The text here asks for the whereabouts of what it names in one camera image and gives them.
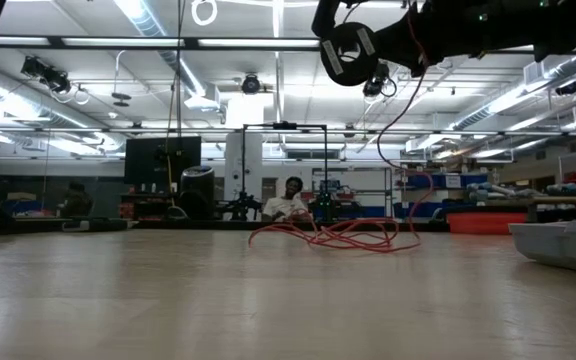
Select black monitor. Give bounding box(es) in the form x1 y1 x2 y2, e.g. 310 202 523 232
124 135 203 186

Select red plastic bin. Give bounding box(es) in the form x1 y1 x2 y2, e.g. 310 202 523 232
446 211 528 236

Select thin red wire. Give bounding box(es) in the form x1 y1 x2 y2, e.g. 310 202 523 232
247 12 435 254

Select black rig camera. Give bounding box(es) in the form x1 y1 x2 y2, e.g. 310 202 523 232
240 73 262 95
20 55 73 95
362 62 398 99

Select white pillar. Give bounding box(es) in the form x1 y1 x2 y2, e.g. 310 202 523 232
223 94 265 222

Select person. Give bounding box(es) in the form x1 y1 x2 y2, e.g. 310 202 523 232
260 175 314 224
60 180 95 219

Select white cable ring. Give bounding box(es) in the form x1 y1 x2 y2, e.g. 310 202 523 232
190 0 219 27

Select wooden room table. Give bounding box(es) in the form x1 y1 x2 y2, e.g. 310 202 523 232
487 194 576 224

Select grey tool kit case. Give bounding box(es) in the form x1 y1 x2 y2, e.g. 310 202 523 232
507 218 576 277

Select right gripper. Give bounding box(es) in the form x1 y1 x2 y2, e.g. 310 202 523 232
376 0 474 77

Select black overhead frame bar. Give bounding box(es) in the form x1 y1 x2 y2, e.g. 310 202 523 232
0 34 576 55

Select black wire spool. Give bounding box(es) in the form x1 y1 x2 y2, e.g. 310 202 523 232
319 21 382 87

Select black room station frame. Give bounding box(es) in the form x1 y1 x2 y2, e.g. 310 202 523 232
240 121 329 221

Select silver ceiling duct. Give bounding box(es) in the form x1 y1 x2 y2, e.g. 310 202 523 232
450 52 576 132
112 0 208 97

